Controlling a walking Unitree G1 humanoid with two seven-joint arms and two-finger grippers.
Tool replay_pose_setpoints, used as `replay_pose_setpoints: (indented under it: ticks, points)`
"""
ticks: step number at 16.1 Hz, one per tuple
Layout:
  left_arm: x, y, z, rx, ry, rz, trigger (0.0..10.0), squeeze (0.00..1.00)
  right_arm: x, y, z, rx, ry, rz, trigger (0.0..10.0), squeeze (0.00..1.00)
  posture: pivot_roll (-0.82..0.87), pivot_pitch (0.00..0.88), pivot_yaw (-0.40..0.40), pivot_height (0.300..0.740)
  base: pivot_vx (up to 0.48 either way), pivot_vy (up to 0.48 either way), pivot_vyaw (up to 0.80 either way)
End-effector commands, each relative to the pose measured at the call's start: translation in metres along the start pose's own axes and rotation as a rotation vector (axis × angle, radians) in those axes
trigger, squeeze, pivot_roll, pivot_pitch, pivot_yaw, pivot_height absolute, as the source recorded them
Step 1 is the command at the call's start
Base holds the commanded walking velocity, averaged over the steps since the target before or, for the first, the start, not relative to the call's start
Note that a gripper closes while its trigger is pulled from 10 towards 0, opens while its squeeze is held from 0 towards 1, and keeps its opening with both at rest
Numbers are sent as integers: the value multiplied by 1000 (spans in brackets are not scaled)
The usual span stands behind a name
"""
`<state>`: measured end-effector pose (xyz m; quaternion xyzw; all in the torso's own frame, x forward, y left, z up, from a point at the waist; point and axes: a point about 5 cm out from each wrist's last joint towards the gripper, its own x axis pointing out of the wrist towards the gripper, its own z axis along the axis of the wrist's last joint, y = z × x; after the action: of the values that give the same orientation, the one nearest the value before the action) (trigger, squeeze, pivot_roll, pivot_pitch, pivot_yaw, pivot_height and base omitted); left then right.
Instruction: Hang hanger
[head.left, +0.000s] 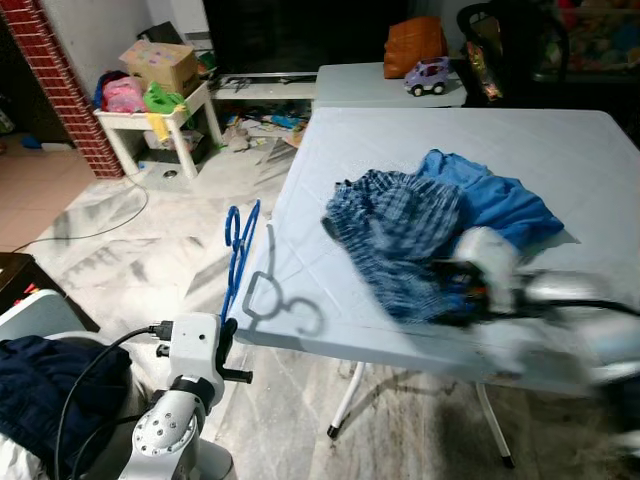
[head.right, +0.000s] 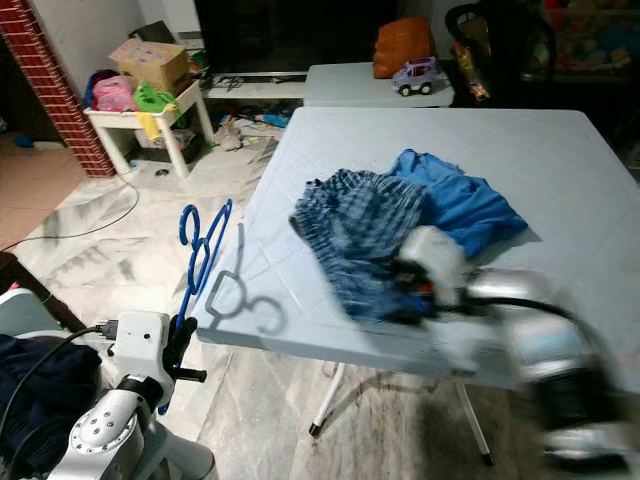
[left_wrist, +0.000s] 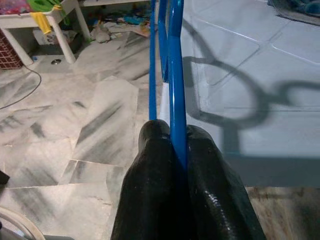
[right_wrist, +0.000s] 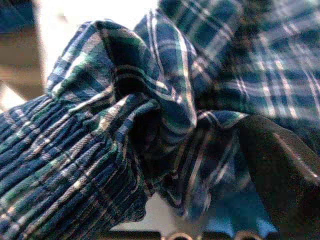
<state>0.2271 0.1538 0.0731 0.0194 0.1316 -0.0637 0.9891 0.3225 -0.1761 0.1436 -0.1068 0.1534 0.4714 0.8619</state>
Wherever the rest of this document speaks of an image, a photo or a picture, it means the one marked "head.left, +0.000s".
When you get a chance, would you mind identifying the blue plastic hanger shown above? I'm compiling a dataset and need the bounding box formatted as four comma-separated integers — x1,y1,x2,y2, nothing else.
222,198,263,323

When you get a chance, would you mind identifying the blue plaid shirt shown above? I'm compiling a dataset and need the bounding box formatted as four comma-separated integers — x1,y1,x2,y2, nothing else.
322,168,471,323

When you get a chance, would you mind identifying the navy blue garment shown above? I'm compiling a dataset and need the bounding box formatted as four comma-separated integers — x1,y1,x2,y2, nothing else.
0,335,134,479

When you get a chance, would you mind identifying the blue crumpled shirt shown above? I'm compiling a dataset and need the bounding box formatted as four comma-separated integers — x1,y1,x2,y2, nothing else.
415,150,566,251

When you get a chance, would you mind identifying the white plastic folding table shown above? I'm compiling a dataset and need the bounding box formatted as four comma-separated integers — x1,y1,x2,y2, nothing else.
232,105,640,471

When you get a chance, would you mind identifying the dark wooden low table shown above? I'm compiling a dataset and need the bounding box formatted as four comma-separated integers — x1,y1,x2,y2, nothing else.
0,252,101,333

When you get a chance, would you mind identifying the purple toy car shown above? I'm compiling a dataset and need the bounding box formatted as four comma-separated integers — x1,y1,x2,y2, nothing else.
405,57,453,97

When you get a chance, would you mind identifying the small white plastic table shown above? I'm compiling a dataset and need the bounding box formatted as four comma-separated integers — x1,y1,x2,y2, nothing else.
315,62,469,109

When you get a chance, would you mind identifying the white wooden side table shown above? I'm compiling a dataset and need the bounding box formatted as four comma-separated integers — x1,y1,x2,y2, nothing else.
95,82,223,181

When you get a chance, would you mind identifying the green plastic toy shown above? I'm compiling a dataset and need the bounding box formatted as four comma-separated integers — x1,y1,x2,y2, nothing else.
143,80,189,114

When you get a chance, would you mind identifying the orange bag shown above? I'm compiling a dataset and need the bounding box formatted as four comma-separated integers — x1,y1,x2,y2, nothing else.
383,15,448,79

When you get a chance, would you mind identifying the pink bag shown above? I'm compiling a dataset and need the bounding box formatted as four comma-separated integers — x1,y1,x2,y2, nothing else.
98,75,147,114

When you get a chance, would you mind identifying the black plastic chair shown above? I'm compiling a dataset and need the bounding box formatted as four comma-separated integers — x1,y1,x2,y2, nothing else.
458,0,571,101

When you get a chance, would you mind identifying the cardboard box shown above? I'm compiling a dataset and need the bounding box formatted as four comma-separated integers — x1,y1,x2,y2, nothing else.
120,40,199,96

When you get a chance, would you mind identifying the red brick pillar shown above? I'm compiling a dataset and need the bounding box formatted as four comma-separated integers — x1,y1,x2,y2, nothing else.
0,0,123,181

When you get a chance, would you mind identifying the black television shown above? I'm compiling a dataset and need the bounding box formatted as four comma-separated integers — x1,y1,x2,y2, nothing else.
203,0,401,79

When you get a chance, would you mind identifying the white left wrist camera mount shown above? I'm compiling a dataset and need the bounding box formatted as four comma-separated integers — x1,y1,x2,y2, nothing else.
165,312,223,383

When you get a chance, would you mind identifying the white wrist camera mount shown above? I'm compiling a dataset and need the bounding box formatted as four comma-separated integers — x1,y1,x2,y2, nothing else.
455,228,521,301
165,312,223,383

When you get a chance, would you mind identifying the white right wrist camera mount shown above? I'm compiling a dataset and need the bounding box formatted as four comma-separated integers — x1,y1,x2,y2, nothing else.
455,228,521,301

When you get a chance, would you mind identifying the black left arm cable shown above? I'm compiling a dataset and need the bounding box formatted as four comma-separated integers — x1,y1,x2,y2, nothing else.
55,322,166,480

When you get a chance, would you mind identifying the thin black floor cable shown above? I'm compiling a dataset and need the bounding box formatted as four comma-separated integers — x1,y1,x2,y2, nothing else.
18,175,151,251

